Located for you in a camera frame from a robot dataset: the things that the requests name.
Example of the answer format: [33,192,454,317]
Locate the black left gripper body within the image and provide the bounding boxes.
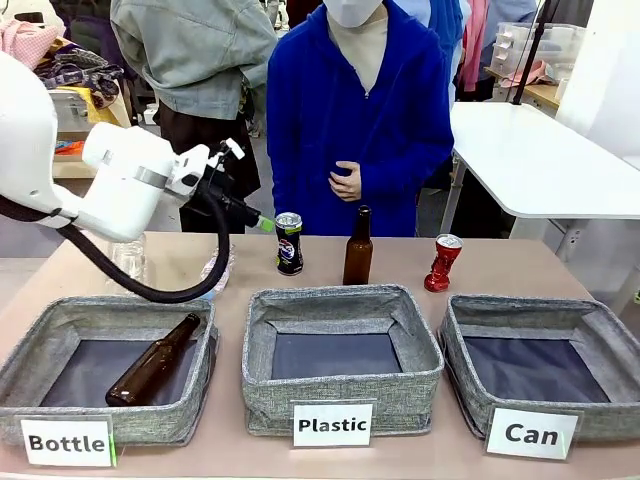
[180,175,262,232]

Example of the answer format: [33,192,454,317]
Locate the black Pepsi can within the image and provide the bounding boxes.
[275,212,305,277]

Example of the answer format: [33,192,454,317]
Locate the crushed red soda can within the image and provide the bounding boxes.
[424,233,464,293]

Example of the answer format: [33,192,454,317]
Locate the grey fabric basket Plastic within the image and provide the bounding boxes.
[241,284,446,437]

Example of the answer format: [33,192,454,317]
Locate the grey fabric basket Bottle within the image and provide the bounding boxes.
[0,294,220,448]

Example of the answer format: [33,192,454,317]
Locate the white Can label card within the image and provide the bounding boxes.
[485,406,580,460]

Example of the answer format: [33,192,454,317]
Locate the grey fabric basket Can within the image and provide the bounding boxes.
[438,293,640,443]

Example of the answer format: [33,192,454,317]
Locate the person's right hand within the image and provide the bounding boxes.
[328,160,362,202]

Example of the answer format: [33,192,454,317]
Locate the crumpled clear plastic bottle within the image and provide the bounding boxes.
[200,245,236,301]

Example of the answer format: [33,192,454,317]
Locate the upright brown glass bottle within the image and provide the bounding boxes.
[342,205,375,287]

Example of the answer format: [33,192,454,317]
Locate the person in blue hoodie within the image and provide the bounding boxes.
[265,0,456,238]

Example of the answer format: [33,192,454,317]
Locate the person in grey jacket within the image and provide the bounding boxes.
[109,0,279,234]

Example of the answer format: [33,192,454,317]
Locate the brown glass bottle lying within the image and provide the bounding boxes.
[104,312,202,407]

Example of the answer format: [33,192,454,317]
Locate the white Plastic label card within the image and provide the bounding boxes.
[292,402,374,448]

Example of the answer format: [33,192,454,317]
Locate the pile of patterned clothes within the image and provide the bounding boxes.
[0,18,125,111]

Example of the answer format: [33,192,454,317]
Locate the white folding table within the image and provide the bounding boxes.
[439,101,640,316]

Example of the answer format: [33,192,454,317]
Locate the white Bottle label card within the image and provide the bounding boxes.
[19,417,114,468]

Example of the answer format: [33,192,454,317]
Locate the black stand pole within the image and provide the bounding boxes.
[512,0,560,106]

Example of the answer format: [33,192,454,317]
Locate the clear plastic storage boxes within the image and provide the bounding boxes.
[489,21,587,81]

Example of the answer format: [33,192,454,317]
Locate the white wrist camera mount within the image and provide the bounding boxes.
[169,138,246,197]

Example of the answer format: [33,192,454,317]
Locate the black corrugated cable hose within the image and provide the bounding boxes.
[0,172,232,304]

